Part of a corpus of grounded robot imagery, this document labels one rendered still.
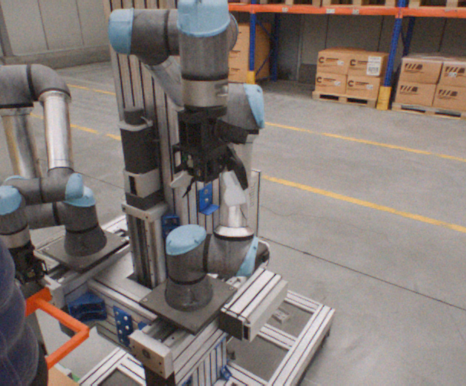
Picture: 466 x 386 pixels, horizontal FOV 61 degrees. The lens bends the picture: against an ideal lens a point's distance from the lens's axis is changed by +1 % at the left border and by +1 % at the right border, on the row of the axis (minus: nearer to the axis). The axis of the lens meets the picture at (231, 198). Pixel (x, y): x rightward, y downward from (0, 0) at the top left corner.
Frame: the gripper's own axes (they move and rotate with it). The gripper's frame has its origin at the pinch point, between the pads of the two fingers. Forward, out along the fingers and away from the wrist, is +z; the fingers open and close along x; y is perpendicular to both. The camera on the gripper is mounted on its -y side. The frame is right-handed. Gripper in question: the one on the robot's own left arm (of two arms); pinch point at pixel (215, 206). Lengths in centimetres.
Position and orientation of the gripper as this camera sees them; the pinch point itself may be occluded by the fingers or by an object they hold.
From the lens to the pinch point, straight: 75.3
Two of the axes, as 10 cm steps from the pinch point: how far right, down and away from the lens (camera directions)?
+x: 8.3, 2.6, -4.9
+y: -5.6, 3.9, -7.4
